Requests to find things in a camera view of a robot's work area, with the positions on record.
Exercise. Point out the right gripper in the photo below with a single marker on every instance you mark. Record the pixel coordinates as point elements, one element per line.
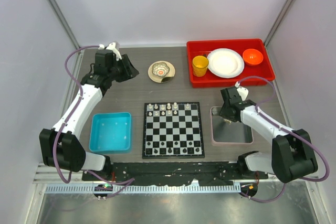
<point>224,115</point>

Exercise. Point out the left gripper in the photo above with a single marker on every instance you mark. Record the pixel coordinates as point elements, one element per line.
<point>129,71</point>

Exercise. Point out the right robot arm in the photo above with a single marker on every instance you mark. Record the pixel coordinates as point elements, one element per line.
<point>291,156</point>

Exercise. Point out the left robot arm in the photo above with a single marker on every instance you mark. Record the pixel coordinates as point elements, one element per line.
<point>60,146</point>

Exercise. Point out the black white chess board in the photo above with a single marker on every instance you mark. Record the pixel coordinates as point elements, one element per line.
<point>182,126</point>

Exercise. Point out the silver metal tray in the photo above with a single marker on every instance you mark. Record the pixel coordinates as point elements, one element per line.
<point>225,133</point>

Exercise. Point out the beige saucer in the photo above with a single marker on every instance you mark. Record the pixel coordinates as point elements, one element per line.
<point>165,79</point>

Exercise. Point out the patterned small bowl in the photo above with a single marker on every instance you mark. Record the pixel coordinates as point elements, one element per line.
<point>160,69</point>

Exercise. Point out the white paper plate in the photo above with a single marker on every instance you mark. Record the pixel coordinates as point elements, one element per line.
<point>225,63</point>

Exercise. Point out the yellow plastic cup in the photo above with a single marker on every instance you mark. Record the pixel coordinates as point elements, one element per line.
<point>199,66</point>

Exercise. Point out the orange plastic bowl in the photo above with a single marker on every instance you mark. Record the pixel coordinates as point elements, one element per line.
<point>252,57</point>

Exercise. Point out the blue plastic tray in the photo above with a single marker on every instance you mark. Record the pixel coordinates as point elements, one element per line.
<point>111,133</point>

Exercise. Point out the red plastic bin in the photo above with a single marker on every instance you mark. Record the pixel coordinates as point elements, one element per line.
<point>250,73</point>

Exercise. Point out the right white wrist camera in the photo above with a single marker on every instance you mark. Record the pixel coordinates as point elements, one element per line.
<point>242,91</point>

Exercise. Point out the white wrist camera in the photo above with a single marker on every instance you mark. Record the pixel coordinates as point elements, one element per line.
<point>114,46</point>
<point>242,91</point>

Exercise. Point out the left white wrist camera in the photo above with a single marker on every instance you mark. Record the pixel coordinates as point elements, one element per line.
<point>114,46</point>

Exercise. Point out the black mounting base plate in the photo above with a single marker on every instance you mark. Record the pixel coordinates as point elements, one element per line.
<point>177,173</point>

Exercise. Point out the aluminium frame rail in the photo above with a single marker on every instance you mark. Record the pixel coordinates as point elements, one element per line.
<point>46,174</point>

